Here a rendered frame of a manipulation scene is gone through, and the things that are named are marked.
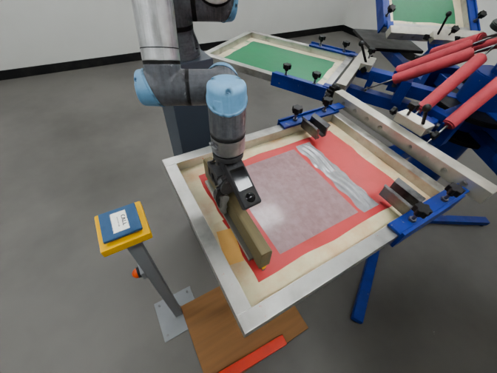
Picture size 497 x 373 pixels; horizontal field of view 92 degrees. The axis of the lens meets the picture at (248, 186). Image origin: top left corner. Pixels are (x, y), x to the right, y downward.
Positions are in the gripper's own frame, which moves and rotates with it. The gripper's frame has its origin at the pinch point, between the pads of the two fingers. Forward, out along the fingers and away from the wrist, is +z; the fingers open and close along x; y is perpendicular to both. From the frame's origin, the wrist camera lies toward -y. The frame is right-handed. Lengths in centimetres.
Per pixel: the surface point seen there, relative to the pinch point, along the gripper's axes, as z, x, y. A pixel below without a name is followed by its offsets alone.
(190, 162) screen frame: 2.0, 2.9, 26.4
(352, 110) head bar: -2, -70, 22
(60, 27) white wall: 41, 46, 382
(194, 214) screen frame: 1.0, 10.0, 4.3
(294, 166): 4.3, -30.4, 9.6
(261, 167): 4.2, -19.3, 14.8
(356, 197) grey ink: 4.4, -39.9, -11.7
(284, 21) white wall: 59, -303, 381
